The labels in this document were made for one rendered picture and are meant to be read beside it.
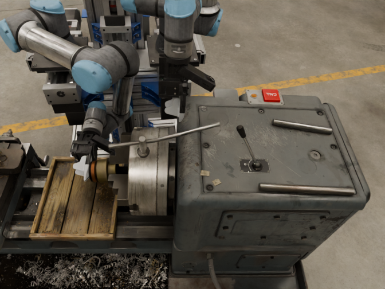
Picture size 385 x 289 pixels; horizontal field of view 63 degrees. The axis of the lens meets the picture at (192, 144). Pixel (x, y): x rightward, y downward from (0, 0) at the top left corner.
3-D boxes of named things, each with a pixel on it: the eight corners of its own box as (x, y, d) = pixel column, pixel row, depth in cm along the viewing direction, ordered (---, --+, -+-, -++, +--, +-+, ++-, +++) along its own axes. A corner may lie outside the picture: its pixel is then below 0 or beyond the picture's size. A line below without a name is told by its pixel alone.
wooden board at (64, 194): (124, 162, 140) (123, 157, 137) (114, 241, 118) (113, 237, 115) (55, 161, 138) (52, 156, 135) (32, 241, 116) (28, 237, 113)
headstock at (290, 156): (297, 152, 151) (332, 93, 120) (326, 251, 122) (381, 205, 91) (175, 150, 147) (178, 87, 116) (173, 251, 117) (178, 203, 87)
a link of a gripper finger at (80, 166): (71, 180, 108) (76, 158, 114) (88, 180, 109) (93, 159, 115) (69, 175, 106) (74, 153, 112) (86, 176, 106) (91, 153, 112)
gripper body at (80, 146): (74, 164, 117) (80, 139, 124) (97, 165, 118) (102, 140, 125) (69, 152, 111) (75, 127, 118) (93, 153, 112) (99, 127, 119)
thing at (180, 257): (255, 225, 219) (297, 152, 151) (267, 300, 190) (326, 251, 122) (170, 225, 215) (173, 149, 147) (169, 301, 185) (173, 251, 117)
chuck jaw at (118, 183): (141, 173, 109) (138, 202, 101) (141, 182, 113) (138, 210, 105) (108, 172, 108) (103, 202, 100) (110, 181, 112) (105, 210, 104)
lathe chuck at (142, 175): (160, 151, 135) (159, 110, 107) (157, 224, 120) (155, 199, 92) (139, 151, 134) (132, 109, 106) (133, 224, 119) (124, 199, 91)
